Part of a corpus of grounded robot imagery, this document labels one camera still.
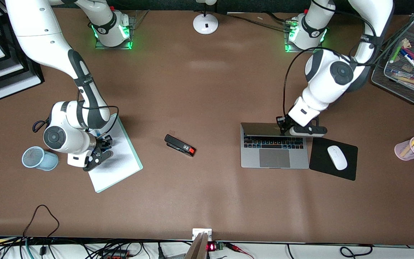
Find silver laptop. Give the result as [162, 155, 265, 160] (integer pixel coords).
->
[240, 122, 310, 169]

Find yellow marker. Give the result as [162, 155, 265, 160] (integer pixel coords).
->
[400, 135, 414, 158]

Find green marker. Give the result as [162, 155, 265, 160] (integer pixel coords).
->
[390, 41, 407, 64]

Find white marker with blue cap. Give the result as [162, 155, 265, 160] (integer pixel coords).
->
[400, 49, 414, 75]

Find white paper sheet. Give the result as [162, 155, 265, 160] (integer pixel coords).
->
[88, 115, 139, 191]

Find teal clipboard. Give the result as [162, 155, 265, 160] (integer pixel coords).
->
[88, 114, 143, 194]

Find black mouse pad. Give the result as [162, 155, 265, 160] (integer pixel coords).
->
[309, 136, 358, 181]

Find blue mesh pen cup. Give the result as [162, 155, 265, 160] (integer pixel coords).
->
[22, 146, 59, 171]

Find white computer mouse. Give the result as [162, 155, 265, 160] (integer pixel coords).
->
[327, 145, 348, 171]

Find black scissors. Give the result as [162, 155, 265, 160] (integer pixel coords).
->
[32, 120, 49, 133]

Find black stapler with red end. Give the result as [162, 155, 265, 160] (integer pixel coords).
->
[164, 134, 196, 157]

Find black device with orange buttons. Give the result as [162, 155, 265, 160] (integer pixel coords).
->
[99, 250, 133, 258]

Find black stacked document tray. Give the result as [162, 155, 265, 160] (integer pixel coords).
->
[0, 6, 45, 100]

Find pink pen cup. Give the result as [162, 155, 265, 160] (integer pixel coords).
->
[394, 135, 414, 161]

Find white lamp base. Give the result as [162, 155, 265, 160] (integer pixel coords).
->
[193, 0, 219, 35]

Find grey mesh desk tray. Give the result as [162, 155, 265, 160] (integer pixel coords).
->
[371, 16, 414, 105]

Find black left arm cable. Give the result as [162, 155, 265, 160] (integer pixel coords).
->
[282, 0, 377, 121]

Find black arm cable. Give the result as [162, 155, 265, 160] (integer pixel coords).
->
[282, 0, 377, 121]
[77, 90, 120, 135]

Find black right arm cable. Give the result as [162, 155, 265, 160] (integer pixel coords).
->
[77, 90, 120, 135]

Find thin black looped cable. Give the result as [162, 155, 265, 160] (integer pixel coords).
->
[23, 204, 60, 240]

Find clear left arm base plate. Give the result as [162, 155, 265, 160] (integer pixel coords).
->
[284, 20, 324, 54]

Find white mount plate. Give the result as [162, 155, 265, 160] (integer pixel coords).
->
[192, 228, 212, 241]

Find clear right arm base plate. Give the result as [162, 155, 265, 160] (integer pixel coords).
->
[95, 10, 150, 50]

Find red wire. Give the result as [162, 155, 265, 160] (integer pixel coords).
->
[227, 243, 255, 259]

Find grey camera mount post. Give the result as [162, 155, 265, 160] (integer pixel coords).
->
[185, 232, 209, 259]

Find black coiled cable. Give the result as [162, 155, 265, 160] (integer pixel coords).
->
[339, 245, 373, 258]

